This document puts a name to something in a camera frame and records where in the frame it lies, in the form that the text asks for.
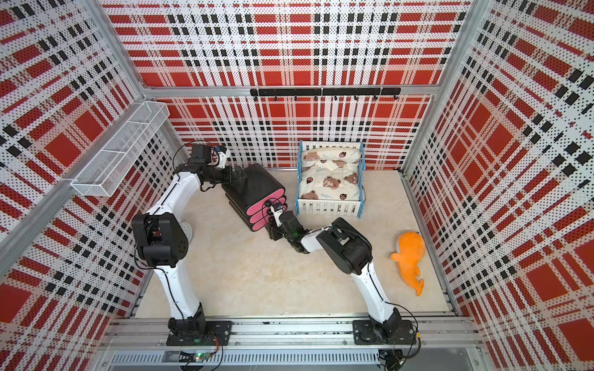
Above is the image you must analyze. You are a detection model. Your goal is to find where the black pink drawer cabinet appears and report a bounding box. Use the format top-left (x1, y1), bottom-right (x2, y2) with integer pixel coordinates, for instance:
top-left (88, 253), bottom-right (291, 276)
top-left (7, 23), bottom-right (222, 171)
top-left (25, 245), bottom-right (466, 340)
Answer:
top-left (222, 164), bottom-right (287, 232)

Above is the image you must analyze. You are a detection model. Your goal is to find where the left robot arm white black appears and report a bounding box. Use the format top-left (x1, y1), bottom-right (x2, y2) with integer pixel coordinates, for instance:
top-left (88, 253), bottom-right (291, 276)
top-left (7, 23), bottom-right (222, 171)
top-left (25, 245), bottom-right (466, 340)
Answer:
top-left (131, 164), bottom-right (242, 347)

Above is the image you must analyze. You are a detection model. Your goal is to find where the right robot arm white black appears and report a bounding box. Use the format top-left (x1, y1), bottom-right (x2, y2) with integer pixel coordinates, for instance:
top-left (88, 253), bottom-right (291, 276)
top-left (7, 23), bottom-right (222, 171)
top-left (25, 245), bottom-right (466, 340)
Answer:
top-left (266, 211), bottom-right (415, 345)

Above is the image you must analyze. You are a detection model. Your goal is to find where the blue white doll bed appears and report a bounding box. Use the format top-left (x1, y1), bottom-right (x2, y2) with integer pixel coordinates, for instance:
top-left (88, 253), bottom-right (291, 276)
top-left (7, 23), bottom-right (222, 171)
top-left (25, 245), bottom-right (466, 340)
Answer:
top-left (295, 141), bottom-right (366, 218)

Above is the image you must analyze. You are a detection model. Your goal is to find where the white alarm clock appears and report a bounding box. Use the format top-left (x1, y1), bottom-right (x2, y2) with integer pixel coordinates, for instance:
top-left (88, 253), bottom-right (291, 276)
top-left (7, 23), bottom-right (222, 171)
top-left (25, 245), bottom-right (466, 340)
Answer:
top-left (180, 222), bottom-right (193, 242)

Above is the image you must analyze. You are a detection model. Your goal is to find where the bear print blanket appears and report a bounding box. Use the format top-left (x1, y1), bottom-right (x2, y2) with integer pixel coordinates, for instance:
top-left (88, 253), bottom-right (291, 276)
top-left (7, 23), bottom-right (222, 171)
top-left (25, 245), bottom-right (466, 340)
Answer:
top-left (299, 147), bottom-right (362, 201)

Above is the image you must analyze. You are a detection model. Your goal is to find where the orange plush whale toy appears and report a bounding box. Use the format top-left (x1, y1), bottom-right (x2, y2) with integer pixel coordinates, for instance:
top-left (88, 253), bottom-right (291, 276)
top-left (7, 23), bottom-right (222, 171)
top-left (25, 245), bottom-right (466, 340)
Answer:
top-left (391, 231), bottom-right (426, 296)

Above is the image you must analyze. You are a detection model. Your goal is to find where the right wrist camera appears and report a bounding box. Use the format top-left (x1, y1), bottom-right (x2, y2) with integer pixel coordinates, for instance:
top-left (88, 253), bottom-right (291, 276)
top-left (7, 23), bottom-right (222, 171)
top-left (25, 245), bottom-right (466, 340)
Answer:
top-left (269, 203), bottom-right (284, 227)

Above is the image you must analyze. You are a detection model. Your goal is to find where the black wall hook rail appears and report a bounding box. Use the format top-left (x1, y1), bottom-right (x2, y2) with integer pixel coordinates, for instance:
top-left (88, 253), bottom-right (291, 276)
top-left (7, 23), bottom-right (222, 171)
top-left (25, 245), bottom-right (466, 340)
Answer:
top-left (250, 87), bottom-right (402, 97)

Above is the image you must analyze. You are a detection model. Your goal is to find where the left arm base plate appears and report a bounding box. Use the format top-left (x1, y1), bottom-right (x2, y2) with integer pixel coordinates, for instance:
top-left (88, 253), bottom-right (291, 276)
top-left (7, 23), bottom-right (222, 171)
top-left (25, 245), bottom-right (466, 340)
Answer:
top-left (166, 321), bottom-right (233, 346)

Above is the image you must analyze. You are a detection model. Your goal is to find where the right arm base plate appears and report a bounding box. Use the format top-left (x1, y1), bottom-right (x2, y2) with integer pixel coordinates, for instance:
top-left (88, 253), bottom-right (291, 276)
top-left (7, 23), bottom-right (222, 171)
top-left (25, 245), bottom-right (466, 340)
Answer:
top-left (353, 319), bottom-right (416, 346)

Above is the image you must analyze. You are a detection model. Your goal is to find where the white wire mesh shelf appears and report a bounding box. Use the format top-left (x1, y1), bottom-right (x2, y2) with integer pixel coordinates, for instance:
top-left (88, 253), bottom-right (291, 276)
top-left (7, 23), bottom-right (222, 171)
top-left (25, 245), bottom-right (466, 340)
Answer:
top-left (71, 100), bottom-right (170, 197)

